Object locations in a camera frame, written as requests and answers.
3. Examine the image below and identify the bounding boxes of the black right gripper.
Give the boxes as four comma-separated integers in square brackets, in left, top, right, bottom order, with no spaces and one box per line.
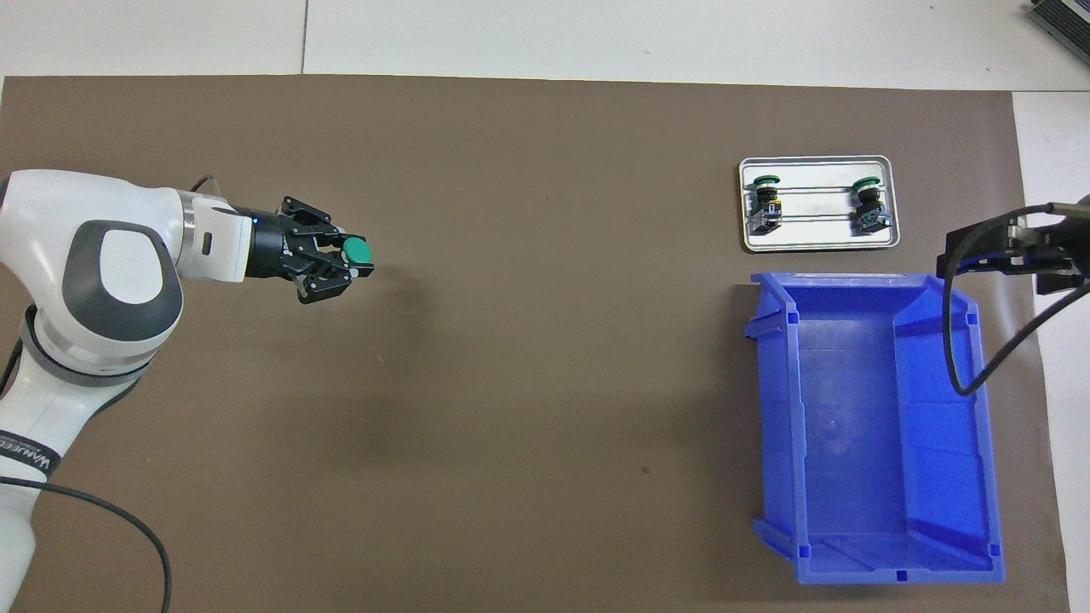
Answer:
[937,192,1090,296]

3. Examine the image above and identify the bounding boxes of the grey ribbed device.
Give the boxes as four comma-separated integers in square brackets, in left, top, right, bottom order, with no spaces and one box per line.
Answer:
[1026,0,1090,62]

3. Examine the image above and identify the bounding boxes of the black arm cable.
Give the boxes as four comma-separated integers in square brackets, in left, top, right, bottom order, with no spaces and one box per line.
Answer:
[0,175,173,613]
[940,203,1090,398]

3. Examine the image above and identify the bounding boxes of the silver metal tray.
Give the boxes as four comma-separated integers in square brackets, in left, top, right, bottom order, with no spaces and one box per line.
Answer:
[738,156,902,253]

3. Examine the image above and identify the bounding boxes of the blue plastic storage bin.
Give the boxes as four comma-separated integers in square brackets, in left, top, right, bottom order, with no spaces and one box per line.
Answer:
[743,272,1006,586]

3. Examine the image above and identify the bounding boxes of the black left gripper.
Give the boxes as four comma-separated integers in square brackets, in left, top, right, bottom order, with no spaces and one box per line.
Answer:
[247,198,376,306]

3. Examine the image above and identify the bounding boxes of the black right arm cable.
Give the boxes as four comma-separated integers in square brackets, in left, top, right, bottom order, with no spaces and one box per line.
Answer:
[940,203,1090,398]

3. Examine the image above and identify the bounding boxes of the brown paper table mat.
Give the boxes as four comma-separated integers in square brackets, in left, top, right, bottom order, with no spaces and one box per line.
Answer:
[0,75,1072,613]

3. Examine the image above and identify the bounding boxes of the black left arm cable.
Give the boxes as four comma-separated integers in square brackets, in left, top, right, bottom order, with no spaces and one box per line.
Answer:
[0,175,173,613]

